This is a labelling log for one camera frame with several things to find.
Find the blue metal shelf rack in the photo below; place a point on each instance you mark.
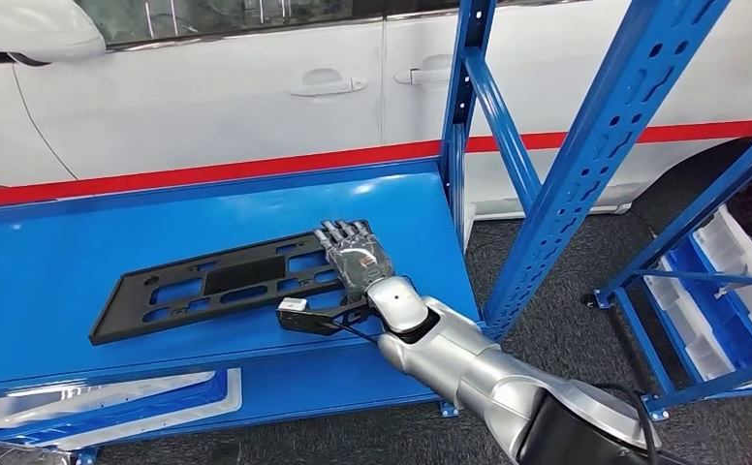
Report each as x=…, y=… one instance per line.
x=671, y=232
x=29, y=289

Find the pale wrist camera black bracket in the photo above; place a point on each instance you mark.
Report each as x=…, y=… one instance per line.
x=312, y=321

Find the black plastic plate holder part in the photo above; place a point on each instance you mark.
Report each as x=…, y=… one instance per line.
x=132, y=301

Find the white car side mirror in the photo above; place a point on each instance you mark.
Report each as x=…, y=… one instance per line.
x=48, y=29

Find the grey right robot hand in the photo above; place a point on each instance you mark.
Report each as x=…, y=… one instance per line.
x=360, y=260

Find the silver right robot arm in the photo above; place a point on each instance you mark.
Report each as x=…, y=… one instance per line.
x=479, y=378

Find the white car red stripe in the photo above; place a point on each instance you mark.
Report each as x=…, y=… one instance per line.
x=190, y=109

